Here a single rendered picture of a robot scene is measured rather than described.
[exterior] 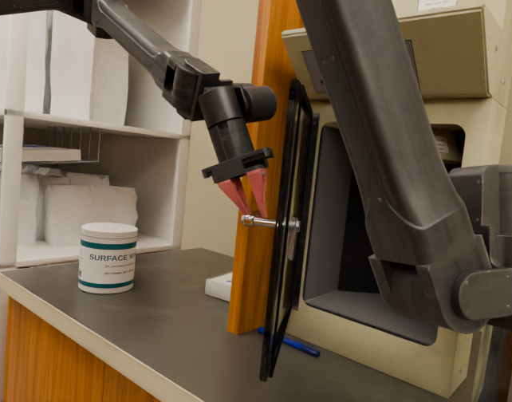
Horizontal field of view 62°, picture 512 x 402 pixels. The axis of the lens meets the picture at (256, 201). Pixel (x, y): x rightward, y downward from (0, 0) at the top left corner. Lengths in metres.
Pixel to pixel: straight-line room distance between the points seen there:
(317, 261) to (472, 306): 0.57
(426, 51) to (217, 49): 1.12
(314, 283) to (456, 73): 0.47
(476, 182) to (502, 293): 0.09
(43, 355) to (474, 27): 1.06
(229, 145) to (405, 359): 0.46
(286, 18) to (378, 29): 0.58
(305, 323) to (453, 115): 0.47
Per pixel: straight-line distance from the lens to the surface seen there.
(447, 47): 0.69
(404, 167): 0.32
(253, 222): 0.59
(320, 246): 0.89
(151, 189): 1.91
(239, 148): 0.62
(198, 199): 1.69
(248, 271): 0.85
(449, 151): 0.81
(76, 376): 1.03
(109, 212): 1.72
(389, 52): 0.33
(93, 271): 1.07
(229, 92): 0.64
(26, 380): 1.26
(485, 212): 0.39
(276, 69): 0.86
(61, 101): 1.63
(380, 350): 0.82
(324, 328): 0.86
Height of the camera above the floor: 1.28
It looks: 5 degrees down
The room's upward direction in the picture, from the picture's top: 6 degrees clockwise
